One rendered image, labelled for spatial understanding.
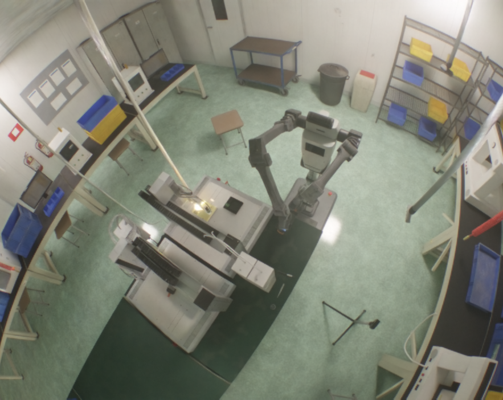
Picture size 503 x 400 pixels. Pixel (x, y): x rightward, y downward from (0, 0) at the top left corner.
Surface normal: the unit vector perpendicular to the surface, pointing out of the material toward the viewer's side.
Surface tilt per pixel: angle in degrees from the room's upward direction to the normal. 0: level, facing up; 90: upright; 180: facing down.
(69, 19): 90
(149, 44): 90
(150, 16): 90
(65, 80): 90
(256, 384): 0
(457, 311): 0
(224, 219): 0
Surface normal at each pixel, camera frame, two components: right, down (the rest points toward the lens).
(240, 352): -0.14, -0.46
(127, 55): 0.84, 0.41
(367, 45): -0.52, 0.79
